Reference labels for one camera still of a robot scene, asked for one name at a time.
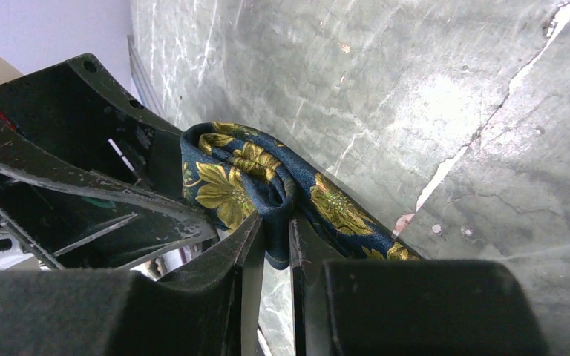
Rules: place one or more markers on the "blue yellow floral tie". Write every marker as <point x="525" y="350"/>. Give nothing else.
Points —
<point x="232" y="171"/>

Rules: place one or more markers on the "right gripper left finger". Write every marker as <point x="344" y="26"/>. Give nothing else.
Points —
<point x="209" y="306"/>

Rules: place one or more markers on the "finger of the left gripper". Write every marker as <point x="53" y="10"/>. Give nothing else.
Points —
<point x="77" y="111"/>
<point x="72" y="218"/>

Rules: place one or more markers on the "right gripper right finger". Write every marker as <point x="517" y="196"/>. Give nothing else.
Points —
<point x="427" y="307"/>

